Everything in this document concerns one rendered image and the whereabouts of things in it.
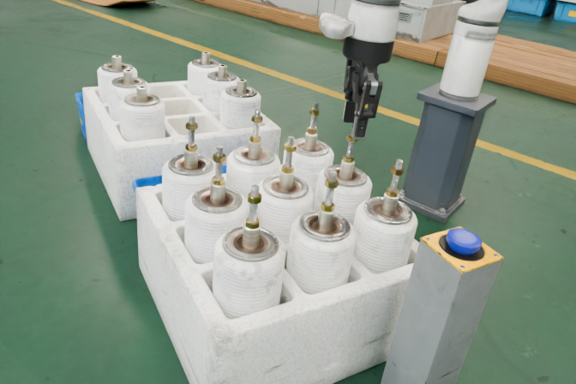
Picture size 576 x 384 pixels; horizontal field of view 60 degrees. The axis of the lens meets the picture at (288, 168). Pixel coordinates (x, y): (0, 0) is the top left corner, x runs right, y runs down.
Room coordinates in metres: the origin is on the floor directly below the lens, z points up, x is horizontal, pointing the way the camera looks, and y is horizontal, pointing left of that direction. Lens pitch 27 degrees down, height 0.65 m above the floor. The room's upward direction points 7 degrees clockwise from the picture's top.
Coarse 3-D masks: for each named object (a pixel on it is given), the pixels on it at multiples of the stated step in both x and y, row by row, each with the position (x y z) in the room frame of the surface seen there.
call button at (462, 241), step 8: (448, 232) 0.50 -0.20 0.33; (456, 232) 0.50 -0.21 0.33; (464, 232) 0.50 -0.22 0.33; (472, 232) 0.51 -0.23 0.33; (448, 240) 0.49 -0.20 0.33; (456, 240) 0.49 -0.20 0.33; (464, 240) 0.49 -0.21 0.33; (472, 240) 0.49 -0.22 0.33; (480, 240) 0.49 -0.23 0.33; (456, 248) 0.48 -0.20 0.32; (464, 248) 0.48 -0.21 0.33; (472, 248) 0.48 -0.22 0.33
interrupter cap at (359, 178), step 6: (330, 168) 0.78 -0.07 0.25; (336, 168) 0.79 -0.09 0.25; (354, 168) 0.79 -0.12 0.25; (324, 174) 0.76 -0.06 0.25; (354, 174) 0.77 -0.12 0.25; (360, 174) 0.77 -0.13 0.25; (342, 180) 0.74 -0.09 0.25; (348, 180) 0.75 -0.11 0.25; (354, 180) 0.75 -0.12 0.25; (360, 180) 0.75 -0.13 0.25; (366, 180) 0.75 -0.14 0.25; (348, 186) 0.73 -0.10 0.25; (354, 186) 0.73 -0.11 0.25
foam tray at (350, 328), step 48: (144, 192) 0.75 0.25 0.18; (144, 240) 0.72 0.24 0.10; (192, 288) 0.52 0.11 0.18; (288, 288) 0.54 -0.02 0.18; (336, 288) 0.55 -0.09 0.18; (384, 288) 0.57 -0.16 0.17; (192, 336) 0.50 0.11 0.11; (240, 336) 0.45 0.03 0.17; (288, 336) 0.49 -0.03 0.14; (336, 336) 0.53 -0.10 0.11; (384, 336) 0.59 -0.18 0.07
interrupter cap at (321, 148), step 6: (300, 138) 0.89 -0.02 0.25; (300, 144) 0.87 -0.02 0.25; (318, 144) 0.88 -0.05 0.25; (324, 144) 0.88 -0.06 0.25; (300, 150) 0.84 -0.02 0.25; (306, 150) 0.85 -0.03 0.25; (312, 150) 0.86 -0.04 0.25; (318, 150) 0.85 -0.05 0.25; (324, 150) 0.86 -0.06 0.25; (312, 156) 0.83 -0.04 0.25; (318, 156) 0.83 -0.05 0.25
